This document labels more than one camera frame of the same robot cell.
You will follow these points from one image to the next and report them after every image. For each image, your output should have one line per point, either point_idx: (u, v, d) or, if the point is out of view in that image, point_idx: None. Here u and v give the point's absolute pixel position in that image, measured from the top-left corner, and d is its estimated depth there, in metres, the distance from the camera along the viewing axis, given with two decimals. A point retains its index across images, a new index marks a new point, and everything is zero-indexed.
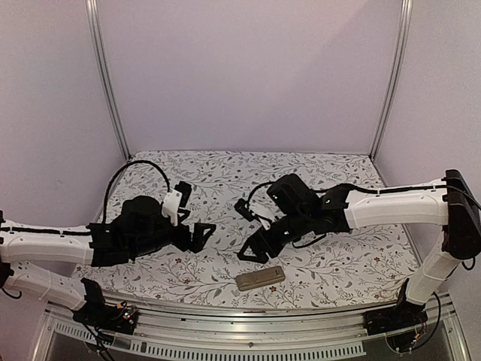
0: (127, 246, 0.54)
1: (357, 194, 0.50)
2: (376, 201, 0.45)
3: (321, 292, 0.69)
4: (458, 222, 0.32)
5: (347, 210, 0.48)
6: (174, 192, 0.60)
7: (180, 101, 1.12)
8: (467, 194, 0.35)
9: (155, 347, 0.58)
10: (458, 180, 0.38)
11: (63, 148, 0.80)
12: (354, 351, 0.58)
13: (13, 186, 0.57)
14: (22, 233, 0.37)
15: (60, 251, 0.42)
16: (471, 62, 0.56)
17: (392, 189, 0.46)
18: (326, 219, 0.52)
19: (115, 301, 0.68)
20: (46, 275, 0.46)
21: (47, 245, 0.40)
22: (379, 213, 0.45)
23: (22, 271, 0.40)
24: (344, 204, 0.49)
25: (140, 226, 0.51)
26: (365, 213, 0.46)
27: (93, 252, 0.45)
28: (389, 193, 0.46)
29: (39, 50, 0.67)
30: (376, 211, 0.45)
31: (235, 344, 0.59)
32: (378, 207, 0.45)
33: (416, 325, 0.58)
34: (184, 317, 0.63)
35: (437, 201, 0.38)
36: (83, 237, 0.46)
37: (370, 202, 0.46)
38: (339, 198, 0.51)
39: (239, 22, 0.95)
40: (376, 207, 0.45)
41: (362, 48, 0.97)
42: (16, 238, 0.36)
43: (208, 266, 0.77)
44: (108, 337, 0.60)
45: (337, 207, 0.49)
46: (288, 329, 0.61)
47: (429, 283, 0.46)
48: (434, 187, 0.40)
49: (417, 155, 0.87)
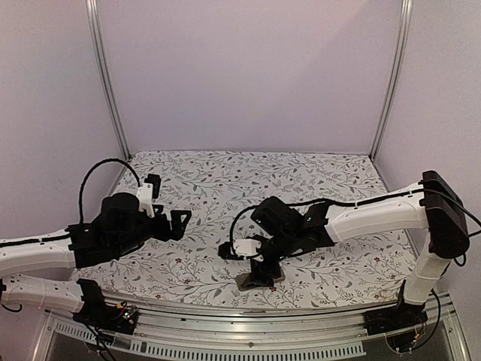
0: (110, 244, 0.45)
1: (336, 207, 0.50)
2: (354, 215, 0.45)
3: (321, 292, 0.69)
4: (441, 226, 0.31)
5: (327, 226, 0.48)
6: (146, 185, 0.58)
7: (181, 101, 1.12)
8: (444, 195, 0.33)
9: (155, 347, 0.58)
10: (434, 180, 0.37)
11: (62, 148, 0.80)
12: (354, 351, 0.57)
13: (13, 186, 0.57)
14: (4, 248, 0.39)
15: (43, 259, 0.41)
16: (471, 62, 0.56)
17: (367, 199, 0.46)
18: (309, 236, 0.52)
19: (114, 301, 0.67)
20: (40, 283, 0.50)
21: (30, 255, 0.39)
22: (359, 226, 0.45)
23: (13, 285, 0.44)
24: (324, 220, 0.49)
25: (120, 224, 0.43)
26: (345, 226, 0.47)
27: (74, 254, 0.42)
28: (366, 204, 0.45)
29: (38, 50, 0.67)
30: (356, 223, 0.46)
31: (235, 344, 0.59)
32: (358, 219, 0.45)
33: (416, 325, 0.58)
34: (184, 317, 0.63)
35: (413, 206, 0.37)
36: (63, 241, 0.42)
37: (348, 216, 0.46)
38: (319, 216, 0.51)
39: (239, 22, 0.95)
40: (354, 219, 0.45)
41: (362, 48, 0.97)
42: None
43: (208, 266, 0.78)
44: (108, 337, 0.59)
45: (318, 224, 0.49)
46: (288, 329, 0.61)
47: (424, 284, 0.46)
48: (411, 192, 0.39)
49: (417, 155, 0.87)
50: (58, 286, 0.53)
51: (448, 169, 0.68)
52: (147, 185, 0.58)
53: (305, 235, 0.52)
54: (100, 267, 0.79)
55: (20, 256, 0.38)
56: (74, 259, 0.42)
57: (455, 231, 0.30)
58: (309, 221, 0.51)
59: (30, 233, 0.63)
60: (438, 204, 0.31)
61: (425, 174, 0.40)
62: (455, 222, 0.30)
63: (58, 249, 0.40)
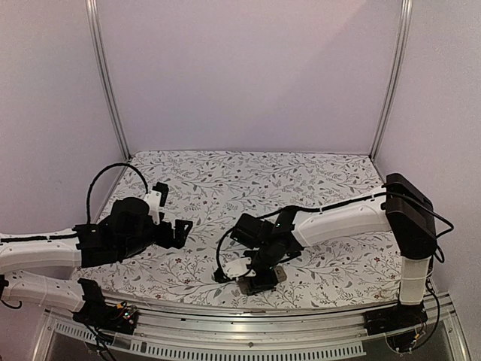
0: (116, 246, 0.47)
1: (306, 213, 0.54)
2: (318, 220, 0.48)
3: (321, 292, 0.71)
4: (404, 229, 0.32)
5: (295, 230, 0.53)
6: (154, 192, 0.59)
7: (180, 101, 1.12)
8: (405, 196, 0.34)
9: (155, 347, 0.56)
10: (397, 183, 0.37)
11: (62, 149, 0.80)
12: (354, 351, 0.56)
13: (12, 184, 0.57)
14: (10, 244, 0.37)
15: (47, 257, 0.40)
16: (472, 61, 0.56)
17: (334, 204, 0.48)
18: (279, 242, 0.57)
19: (115, 301, 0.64)
20: (41, 280, 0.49)
21: (39, 251, 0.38)
22: (325, 231, 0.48)
23: (16, 281, 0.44)
24: (291, 226, 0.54)
25: (130, 227, 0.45)
26: (311, 231, 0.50)
27: (82, 253, 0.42)
28: (330, 210, 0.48)
29: (38, 50, 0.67)
30: (322, 229, 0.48)
31: (235, 344, 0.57)
32: (321, 224, 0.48)
33: (416, 325, 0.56)
34: (184, 318, 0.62)
35: (376, 210, 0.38)
36: (71, 239, 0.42)
37: (313, 221, 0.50)
38: (286, 222, 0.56)
39: (239, 22, 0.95)
40: (316, 226, 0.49)
41: (362, 48, 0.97)
42: (5, 248, 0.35)
43: (208, 266, 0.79)
44: (108, 337, 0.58)
45: (285, 230, 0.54)
46: (288, 329, 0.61)
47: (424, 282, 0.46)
48: (373, 197, 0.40)
49: (417, 155, 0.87)
50: (59, 285, 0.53)
51: (447, 169, 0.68)
52: (155, 192, 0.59)
53: (276, 241, 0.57)
54: (100, 267, 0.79)
55: (31, 252, 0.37)
56: (78, 259, 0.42)
57: (418, 232, 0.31)
58: (277, 226, 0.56)
59: (29, 232, 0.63)
60: (399, 207, 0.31)
61: (388, 176, 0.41)
62: (417, 224, 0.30)
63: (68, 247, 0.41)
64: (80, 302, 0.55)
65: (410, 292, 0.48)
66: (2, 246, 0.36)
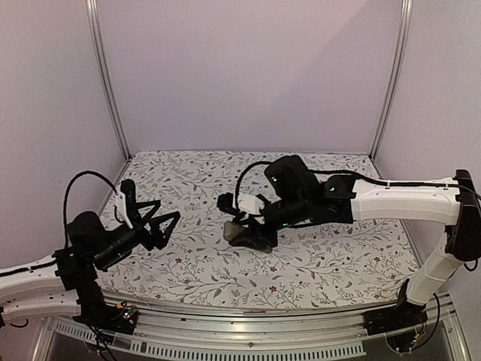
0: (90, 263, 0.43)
1: (366, 182, 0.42)
2: (385, 195, 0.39)
3: (321, 292, 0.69)
4: (467, 226, 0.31)
5: (354, 200, 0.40)
6: (119, 194, 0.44)
7: (180, 101, 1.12)
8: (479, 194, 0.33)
9: (155, 347, 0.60)
10: (467, 180, 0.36)
11: (62, 150, 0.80)
12: (353, 351, 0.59)
13: (13, 185, 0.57)
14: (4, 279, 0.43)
15: (37, 284, 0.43)
16: (472, 62, 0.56)
17: (402, 183, 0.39)
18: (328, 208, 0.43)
19: (114, 301, 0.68)
20: (37, 298, 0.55)
21: (22, 283, 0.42)
22: (386, 207, 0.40)
23: (10, 305, 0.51)
24: (351, 195, 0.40)
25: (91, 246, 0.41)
26: (373, 205, 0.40)
27: (62, 278, 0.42)
28: (399, 188, 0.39)
29: (38, 51, 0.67)
30: (382, 204, 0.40)
31: (236, 344, 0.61)
32: (387, 201, 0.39)
33: (416, 326, 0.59)
34: (184, 317, 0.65)
35: (449, 200, 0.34)
36: (50, 267, 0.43)
37: (378, 194, 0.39)
38: (344, 188, 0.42)
39: (239, 21, 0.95)
40: (382, 201, 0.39)
41: (362, 48, 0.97)
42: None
43: (208, 266, 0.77)
44: (108, 337, 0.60)
45: (342, 197, 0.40)
46: (287, 330, 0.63)
47: (429, 284, 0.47)
48: (447, 186, 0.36)
49: (416, 155, 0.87)
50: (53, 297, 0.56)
51: (446, 170, 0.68)
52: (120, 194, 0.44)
53: (324, 206, 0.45)
54: None
55: (14, 284, 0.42)
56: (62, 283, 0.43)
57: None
58: (334, 191, 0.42)
59: (30, 232, 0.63)
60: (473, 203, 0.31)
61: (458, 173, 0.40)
62: None
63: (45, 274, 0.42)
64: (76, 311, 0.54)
65: (422, 291, 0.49)
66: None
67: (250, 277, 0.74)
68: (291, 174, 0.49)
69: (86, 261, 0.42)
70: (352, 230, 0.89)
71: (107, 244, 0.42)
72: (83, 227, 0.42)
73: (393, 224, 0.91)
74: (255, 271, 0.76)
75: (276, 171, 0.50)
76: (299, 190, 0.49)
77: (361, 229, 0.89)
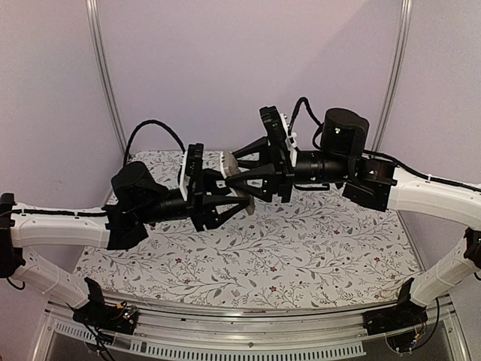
0: (137, 220, 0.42)
1: (403, 171, 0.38)
2: (428, 189, 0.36)
3: (321, 292, 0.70)
4: None
5: (393, 187, 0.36)
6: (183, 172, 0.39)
7: (180, 101, 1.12)
8: None
9: (155, 347, 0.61)
10: None
11: (62, 149, 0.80)
12: (354, 351, 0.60)
13: (14, 185, 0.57)
14: (34, 216, 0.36)
15: (75, 235, 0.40)
16: (473, 62, 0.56)
17: (443, 180, 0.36)
18: (364, 189, 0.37)
19: (114, 301, 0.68)
20: (55, 271, 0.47)
21: (66, 227, 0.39)
22: (422, 201, 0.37)
23: (32, 263, 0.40)
24: (392, 182, 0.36)
25: (136, 198, 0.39)
26: (412, 197, 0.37)
27: (110, 232, 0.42)
28: (438, 183, 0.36)
29: (38, 51, 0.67)
30: (418, 197, 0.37)
31: (236, 344, 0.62)
32: (427, 195, 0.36)
33: (416, 325, 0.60)
34: (184, 317, 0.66)
35: None
36: (99, 218, 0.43)
37: (419, 186, 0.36)
38: (384, 174, 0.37)
39: (239, 20, 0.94)
40: (422, 194, 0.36)
41: (362, 47, 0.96)
42: (28, 219, 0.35)
43: (208, 266, 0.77)
44: (108, 338, 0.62)
45: (383, 183, 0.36)
46: (288, 330, 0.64)
47: (434, 284, 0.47)
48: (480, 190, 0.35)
49: (415, 155, 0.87)
50: (70, 277, 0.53)
51: (446, 170, 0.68)
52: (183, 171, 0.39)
53: (361, 185, 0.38)
54: (100, 267, 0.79)
55: (54, 227, 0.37)
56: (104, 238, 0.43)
57: None
58: (374, 174, 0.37)
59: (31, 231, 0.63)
60: None
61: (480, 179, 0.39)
62: None
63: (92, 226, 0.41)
64: (83, 301, 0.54)
65: (428, 292, 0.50)
66: (25, 217, 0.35)
67: (250, 277, 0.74)
68: (350, 138, 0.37)
69: (134, 217, 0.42)
70: (352, 231, 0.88)
71: (159, 202, 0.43)
72: (129, 177, 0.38)
73: (393, 224, 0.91)
74: (254, 271, 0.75)
75: (346, 127, 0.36)
76: (355, 159, 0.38)
77: (361, 229, 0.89)
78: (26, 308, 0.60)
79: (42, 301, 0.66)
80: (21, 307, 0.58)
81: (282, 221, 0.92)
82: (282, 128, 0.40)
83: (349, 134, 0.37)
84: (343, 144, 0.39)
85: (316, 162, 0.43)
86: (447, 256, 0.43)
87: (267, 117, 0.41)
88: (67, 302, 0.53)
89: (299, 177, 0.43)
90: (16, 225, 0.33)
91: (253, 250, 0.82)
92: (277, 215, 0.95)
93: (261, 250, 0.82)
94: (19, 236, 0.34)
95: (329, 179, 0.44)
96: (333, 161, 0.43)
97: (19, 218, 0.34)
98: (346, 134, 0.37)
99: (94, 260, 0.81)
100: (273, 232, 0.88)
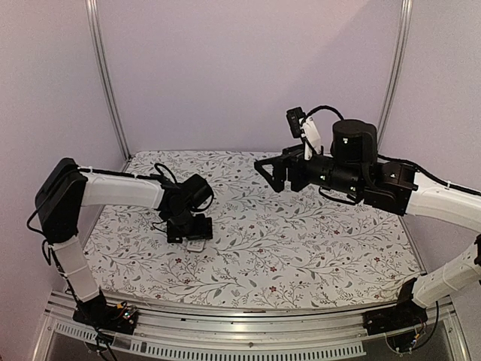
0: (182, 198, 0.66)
1: (425, 177, 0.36)
2: (447, 196, 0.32)
3: (321, 292, 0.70)
4: None
5: (414, 192, 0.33)
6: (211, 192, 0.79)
7: (180, 101, 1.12)
8: None
9: (155, 347, 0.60)
10: None
11: (62, 148, 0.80)
12: (354, 351, 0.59)
13: (15, 186, 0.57)
14: (100, 174, 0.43)
15: (136, 192, 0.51)
16: (474, 61, 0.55)
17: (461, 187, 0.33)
18: (385, 192, 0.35)
19: (114, 301, 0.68)
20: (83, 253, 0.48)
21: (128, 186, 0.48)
22: (441, 209, 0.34)
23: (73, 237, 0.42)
24: (412, 186, 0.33)
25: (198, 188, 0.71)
26: (430, 203, 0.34)
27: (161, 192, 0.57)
28: (456, 191, 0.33)
29: (37, 50, 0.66)
30: (435, 204, 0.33)
31: (236, 344, 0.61)
32: (444, 202, 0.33)
33: (416, 326, 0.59)
34: (184, 317, 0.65)
35: None
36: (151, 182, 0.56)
37: (439, 192, 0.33)
38: (403, 179, 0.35)
39: (238, 21, 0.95)
40: (440, 201, 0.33)
41: (361, 48, 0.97)
42: (98, 177, 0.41)
43: (208, 266, 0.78)
44: (108, 337, 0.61)
45: (403, 187, 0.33)
46: (288, 330, 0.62)
47: (440, 287, 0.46)
48: None
49: (416, 155, 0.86)
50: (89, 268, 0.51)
51: (447, 169, 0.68)
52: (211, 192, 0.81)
53: (378, 189, 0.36)
54: (100, 267, 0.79)
55: (121, 185, 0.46)
56: (158, 199, 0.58)
57: None
58: (394, 179, 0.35)
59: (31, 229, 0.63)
60: None
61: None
62: None
63: (149, 185, 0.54)
64: (95, 295, 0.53)
65: (431, 294, 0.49)
66: (97, 175, 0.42)
67: (250, 277, 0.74)
68: (360, 146, 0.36)
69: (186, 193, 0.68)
70: (352, 231, 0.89)
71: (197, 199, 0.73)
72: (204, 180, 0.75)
73: (393, 224, 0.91)
74: (255, 271, 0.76)
75: (352, 134, 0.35)
76: (368, 165, 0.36)
77: (361, 229, 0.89)
78: (25, 307, 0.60)
79: (41, 302, 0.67)
80: (21, 306, 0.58)
81: (282, 221, 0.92)
82: (298, 121, 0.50)
83: (358, 141, 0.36)
84: (352, 153, 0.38)
85: (326, 168, 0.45)
86: (455, 258, 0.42)
87: (291, 114, 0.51)
88: (74, 293, 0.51)
89: (310, 174, 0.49)
90: (92, 180, 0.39)
91: (253, 250, 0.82)
92: (277, 215, 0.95)
93: (261, 250, 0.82)
94: (89, 191, 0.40)
95: (337, 186, 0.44)
96: (347, 171, 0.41)
97: (90, 175, 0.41)
98: (355, 143, 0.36)
99: (94, 260, 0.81)
100: (273, 232, 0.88)
